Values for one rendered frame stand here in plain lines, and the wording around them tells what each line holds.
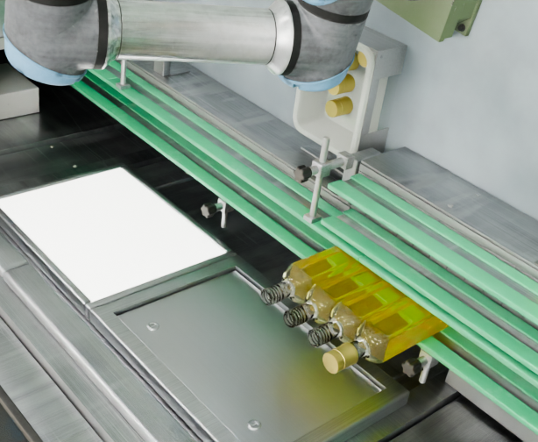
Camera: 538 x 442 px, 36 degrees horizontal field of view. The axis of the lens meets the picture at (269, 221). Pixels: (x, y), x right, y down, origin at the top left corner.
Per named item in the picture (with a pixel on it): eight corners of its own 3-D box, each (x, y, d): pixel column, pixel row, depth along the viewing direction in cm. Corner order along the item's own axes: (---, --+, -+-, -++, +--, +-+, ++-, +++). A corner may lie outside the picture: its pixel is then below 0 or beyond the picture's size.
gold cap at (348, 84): (343, 70, 161) (328, 74, 158) (357, 77, 159) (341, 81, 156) (340, 87, 163) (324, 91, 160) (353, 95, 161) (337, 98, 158)
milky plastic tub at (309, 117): (321, 118, 172) (290, 127, 167) (339, 13, 160) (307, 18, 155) (382, 154, 161) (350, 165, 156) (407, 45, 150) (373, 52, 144)
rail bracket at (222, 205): (246, 212, 180) (196, 229, 172) (250, 185, 176) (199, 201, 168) (258, 221, 177) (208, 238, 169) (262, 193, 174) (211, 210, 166)
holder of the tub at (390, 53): (319, 141, 175) (292, 149, 170) (342, 14, 160) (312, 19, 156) (378, 177, 164) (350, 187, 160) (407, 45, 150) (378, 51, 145)
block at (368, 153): (360, 188, 160) (335, 197, 156) (369, 145, 155) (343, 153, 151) (373, 196, 158) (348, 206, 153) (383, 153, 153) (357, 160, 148)
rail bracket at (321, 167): (333, 206, 156) (284, 224, 149) (349, 125, 148) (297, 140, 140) (344, 213, 155) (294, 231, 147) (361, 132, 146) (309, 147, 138)
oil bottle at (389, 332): (430, 306, 145) (345, 350, 132) (438, 281, 142) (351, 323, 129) (456, 324, 141) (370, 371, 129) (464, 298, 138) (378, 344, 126)
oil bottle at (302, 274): (360, 257, 155) (274, 293, 142) (365, 231, 152) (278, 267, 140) (382, 272, 152) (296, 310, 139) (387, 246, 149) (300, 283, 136)
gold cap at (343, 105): (342, 93, 163) (325, 96, 160) (354, 99, 161) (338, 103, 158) (339, 110, 165) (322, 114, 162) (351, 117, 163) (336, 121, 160)
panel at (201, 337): (123, 173, 195) (-17, 210, 175) (123, 161, 194) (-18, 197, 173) (407, 404, 141) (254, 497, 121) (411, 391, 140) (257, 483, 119)
